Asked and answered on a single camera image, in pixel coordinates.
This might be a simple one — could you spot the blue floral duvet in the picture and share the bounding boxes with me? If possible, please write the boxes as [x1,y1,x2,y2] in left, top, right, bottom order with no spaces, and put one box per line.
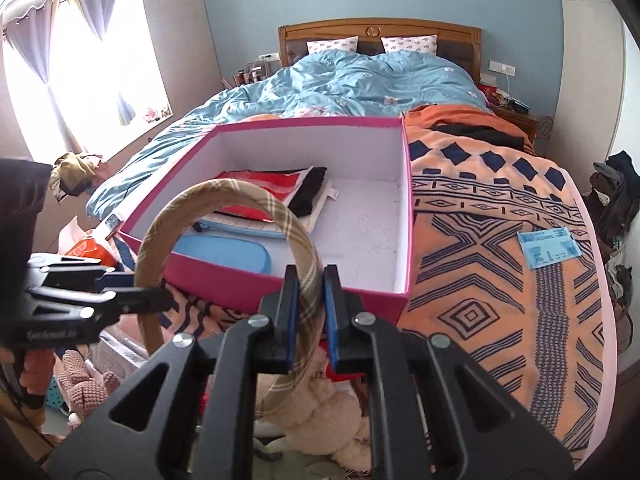
[85,51,493,218]

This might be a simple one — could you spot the blue plastic case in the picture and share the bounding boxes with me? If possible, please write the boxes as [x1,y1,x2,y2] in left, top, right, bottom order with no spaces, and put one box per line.
[172,234,272,275]

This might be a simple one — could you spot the black garment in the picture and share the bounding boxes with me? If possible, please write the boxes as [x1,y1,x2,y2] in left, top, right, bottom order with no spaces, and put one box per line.
[437,122,536,153]

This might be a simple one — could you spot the black cloth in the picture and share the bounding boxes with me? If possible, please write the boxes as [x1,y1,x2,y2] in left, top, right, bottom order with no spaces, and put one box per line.
[287,166,328,219]

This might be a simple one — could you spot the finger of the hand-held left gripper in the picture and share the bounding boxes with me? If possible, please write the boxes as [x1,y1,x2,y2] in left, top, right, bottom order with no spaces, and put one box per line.
[30,255,135,292]
[25,286,177,330]

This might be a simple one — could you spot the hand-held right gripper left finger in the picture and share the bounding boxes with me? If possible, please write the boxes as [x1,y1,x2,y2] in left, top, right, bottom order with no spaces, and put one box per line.
[45,264,301,480]

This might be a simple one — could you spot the grey curtain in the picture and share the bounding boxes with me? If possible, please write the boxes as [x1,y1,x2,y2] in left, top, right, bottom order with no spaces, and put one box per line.
[72,0,138,128]
[2,0,81,158]

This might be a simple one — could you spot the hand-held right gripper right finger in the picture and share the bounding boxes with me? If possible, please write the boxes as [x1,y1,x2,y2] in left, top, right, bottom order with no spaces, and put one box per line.
[322,264,576,480]

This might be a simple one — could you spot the wooden nightstand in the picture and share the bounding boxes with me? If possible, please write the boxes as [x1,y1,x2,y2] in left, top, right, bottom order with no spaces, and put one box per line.
[477,82,553,156]

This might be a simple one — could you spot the dark clothes pile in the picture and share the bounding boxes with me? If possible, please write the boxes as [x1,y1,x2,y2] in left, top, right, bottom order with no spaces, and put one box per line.
[582,150,640,308]

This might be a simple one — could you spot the yellow brown clothes pile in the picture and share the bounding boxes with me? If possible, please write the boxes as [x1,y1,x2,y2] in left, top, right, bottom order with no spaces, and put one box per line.
[49,152,108,203]

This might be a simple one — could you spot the blue tissue packet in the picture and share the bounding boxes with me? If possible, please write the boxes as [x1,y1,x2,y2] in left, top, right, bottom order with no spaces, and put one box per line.
[518,226,582,271]

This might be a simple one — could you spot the orange patterned blanket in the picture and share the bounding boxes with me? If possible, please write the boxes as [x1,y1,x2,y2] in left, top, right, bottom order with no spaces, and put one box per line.
[110,104,618,466]

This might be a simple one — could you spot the beige plaid headband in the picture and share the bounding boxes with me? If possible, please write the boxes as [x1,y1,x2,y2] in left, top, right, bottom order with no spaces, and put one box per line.
[134,178,326,421]

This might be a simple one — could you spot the orange and white plastic bag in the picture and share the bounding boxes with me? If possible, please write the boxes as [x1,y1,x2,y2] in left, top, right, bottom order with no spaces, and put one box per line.
[57,215,121,268]

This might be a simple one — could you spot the pink knitted cloth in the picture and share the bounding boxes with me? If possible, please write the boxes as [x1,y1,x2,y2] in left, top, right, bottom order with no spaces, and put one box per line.
[60,349,123,416]

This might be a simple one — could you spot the pink cardboard box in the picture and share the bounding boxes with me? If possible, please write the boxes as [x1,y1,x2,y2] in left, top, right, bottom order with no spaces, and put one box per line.
[119,116,415,328]

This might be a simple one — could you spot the white patterned pillow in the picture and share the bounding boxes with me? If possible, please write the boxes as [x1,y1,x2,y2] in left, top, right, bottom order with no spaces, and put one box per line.
[381,35,438,56]
[306,36,360,56]

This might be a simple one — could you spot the striped zip pouch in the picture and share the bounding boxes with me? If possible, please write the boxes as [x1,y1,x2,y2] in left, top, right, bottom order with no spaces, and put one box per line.
[192,182,338,239]

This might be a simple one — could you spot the wooden headboard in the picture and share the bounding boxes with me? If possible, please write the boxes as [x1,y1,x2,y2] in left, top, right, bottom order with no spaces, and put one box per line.
[278,19,482,83]

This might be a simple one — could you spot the cluster of cosmetic bottles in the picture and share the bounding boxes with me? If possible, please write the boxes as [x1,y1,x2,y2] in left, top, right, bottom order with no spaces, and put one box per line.
[222,60,271,88]

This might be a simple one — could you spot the beige plush toy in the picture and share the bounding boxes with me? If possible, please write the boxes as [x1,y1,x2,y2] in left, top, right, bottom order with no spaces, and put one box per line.
[255,360,373,471]

